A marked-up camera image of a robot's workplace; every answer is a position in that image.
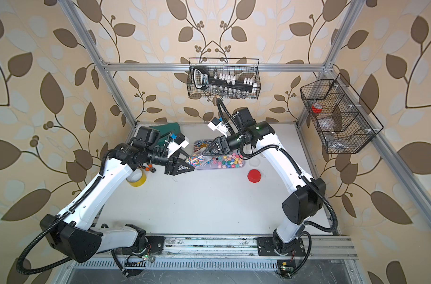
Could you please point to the black socket set rack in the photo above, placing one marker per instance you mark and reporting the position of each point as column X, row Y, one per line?
column 208, row 77

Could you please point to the black wire basket wall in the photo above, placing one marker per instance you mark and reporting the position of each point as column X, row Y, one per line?
column 226, row 93
column 346, row 124

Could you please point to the clear plastic jar lid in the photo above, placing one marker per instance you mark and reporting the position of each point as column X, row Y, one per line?
column 254, row 162

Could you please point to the black wire basket right wall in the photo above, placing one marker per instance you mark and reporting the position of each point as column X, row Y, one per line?
column 346, row 124

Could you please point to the red item in basket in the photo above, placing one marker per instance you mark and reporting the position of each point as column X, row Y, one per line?
column 316, row 108

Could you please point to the yellow tape roll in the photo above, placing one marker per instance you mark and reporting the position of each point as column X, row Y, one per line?
column 137, row 178

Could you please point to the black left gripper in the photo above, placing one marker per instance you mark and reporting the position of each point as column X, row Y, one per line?
column 170, row 166

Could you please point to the red jar lid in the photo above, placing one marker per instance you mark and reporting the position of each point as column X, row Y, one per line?
column 254, row 176

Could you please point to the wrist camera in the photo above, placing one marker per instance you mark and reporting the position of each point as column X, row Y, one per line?
column 219, row 125
column 176, row 144

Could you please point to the pile of star candies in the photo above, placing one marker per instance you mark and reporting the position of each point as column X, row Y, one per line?
column 229, row 161

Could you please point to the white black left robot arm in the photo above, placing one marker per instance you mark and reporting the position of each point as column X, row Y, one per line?
column 71, row 231

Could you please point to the black wire basket back wall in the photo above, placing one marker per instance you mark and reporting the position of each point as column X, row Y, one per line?
column 226, row 93

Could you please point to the lilac plastic tray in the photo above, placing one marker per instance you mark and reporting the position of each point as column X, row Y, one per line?
column 210, row 164

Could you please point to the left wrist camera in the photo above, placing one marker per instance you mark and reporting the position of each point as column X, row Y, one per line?
column 176, row 144

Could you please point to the orange handled pliers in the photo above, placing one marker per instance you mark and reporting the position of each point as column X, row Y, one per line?
column 148, row 168

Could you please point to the green plastic tool case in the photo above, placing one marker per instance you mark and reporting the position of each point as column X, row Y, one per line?
column 165, row 130

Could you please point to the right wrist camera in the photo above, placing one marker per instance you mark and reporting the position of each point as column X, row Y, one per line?
column 219, row 125

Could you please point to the small clear sprinkles jar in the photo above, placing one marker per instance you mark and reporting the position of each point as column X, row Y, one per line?
column 197, row 160

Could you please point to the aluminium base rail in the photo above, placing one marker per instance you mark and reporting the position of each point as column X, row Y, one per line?
column 234, row 252

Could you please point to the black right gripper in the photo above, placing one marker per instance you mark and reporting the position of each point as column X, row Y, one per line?
column 224, row 144

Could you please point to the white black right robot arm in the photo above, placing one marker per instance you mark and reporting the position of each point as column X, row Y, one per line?
column 306, row 204

